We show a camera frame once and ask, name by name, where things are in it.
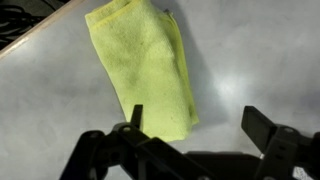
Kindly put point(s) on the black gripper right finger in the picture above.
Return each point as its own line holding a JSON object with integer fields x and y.
{"x": 266, "y": 133}

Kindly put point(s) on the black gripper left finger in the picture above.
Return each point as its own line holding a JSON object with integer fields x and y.
{"x": 146, "y": 156}

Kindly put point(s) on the yellow microfiber towel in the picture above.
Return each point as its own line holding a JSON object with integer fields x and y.
{"x": 146, "y": 66}

